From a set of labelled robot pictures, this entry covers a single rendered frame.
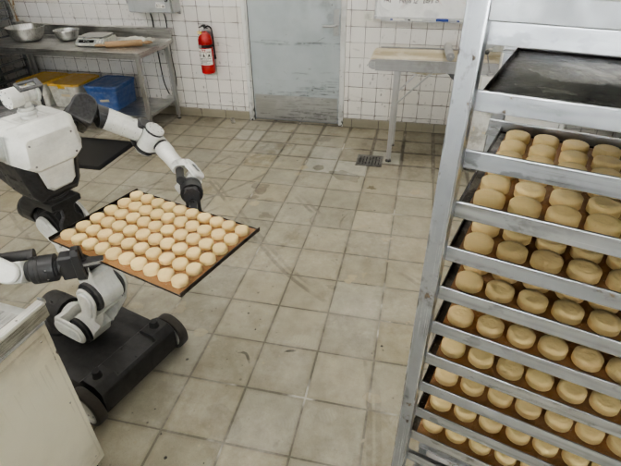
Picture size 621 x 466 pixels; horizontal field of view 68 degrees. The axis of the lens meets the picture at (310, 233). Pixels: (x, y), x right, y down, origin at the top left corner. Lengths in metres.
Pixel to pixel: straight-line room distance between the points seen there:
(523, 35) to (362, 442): 1.85
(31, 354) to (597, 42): 1.63
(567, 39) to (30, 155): 1.63
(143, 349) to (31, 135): 1.12
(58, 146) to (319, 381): 1.56
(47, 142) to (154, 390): 1.27
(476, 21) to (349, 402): 1.93
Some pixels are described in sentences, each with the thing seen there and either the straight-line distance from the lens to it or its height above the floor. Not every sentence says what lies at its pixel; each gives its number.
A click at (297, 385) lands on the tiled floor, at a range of 2.40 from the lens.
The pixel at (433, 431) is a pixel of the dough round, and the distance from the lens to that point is 1.24.
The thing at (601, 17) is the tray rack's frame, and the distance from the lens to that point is 0.66.
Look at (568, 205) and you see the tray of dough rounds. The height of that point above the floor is 1.50.
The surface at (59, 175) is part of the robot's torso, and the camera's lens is 1.96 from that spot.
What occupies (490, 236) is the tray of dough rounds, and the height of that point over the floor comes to 1.41.
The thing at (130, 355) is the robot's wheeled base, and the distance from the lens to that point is 2.43.
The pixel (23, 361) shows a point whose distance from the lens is 1.72.
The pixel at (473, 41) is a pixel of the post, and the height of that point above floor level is 1.76.
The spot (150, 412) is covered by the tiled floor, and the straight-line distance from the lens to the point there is 2.43.
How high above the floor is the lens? 1.89
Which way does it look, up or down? 34 degrees down
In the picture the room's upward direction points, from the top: 1 degrees counter-clockwise
